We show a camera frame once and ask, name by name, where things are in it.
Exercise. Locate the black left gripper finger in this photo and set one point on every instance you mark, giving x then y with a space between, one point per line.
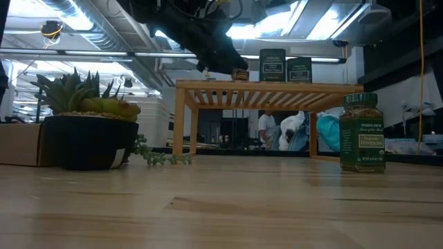
221 60

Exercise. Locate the small glass saffron jar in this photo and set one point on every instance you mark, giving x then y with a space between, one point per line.
241 76

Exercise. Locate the green black pepper tin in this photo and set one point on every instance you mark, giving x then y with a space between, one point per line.
299 71
272 65

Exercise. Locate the green-lidded oregano glass jar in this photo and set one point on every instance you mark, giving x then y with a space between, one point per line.
361 145

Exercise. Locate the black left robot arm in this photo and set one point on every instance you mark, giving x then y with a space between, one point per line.
180 14

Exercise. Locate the slatted wooden shelf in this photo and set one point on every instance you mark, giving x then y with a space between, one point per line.
263 86

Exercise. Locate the person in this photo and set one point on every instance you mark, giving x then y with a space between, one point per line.
267 126

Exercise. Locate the white plastic storage bin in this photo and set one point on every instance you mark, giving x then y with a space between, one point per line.
155 121

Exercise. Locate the pile of clothes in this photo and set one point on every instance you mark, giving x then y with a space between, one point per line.
292 131

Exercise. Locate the long ceiling light bar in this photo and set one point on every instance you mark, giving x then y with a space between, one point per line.
86 53

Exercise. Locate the teal cloth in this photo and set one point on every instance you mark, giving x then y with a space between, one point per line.
328 133

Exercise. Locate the green succulent plant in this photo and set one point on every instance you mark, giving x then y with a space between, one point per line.
69 97

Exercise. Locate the black round hanging device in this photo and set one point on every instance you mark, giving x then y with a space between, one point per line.
51 29

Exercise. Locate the black plant pot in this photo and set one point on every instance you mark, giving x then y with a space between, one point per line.
86 145

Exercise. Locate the brown cardboard box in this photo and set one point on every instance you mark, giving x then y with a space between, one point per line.
20 145

